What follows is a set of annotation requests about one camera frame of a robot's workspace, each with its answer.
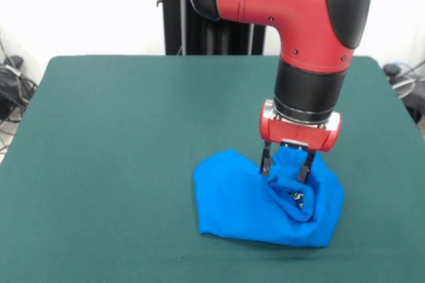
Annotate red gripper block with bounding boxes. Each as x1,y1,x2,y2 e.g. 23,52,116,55
258,98,343,185

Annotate blue laundry item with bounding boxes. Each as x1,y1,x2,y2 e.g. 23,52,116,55
193,148,345,249

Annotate black equipment case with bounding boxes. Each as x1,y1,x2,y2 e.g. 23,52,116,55
403,78,425,124

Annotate dark green table cloth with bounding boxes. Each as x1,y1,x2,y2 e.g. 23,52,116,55
0,55,425,283

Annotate grey and blue cables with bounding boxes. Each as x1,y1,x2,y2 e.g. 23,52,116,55
386,60,425,81

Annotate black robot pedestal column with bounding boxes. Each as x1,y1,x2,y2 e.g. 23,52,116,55
155,0,268,56

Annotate black floor cable tangle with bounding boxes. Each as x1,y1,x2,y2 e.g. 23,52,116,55
0,35,40,156

